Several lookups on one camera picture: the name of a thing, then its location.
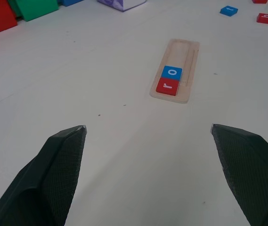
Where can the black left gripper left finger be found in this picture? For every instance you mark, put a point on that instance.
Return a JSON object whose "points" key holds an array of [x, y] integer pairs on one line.
{"points": [[53, 179]]}

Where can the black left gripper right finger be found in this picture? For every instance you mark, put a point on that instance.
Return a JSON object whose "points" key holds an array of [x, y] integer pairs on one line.
{"points": [[254, 174]]}

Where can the red tile letter b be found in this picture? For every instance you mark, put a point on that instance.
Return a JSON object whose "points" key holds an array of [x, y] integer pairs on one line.
{"points": [[265, 18]]}

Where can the red tile letter o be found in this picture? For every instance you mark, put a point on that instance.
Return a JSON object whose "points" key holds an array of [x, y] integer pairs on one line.
{"points": [[259, 1]]}

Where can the red tile letter r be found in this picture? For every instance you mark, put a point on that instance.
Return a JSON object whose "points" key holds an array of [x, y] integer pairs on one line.
{"points": [[167, 87]]}

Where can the blue tile letter o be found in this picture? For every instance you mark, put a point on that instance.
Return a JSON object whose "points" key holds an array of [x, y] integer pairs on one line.
{"points": [[172, 73]]}

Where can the wooden letter tray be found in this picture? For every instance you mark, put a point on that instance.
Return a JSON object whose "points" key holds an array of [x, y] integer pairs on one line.
{"points": [[183, 54]]}

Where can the blue tile letter t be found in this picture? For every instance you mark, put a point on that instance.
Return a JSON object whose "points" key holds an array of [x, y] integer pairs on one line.
{"points": [[229, 10]]}

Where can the blue box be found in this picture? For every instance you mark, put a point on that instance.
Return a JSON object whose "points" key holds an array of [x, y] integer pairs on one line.
{"points": [[70, 2]]}

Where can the purple and white box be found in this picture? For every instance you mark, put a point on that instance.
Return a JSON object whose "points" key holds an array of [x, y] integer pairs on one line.
{"points": [[122, 4]]}

